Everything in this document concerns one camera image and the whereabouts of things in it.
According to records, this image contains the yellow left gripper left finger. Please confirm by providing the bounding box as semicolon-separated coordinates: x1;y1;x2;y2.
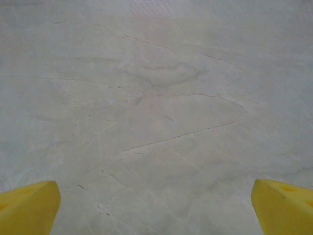
0;180;61;235

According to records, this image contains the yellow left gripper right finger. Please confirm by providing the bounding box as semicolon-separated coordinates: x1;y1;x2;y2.
251;178;313;235

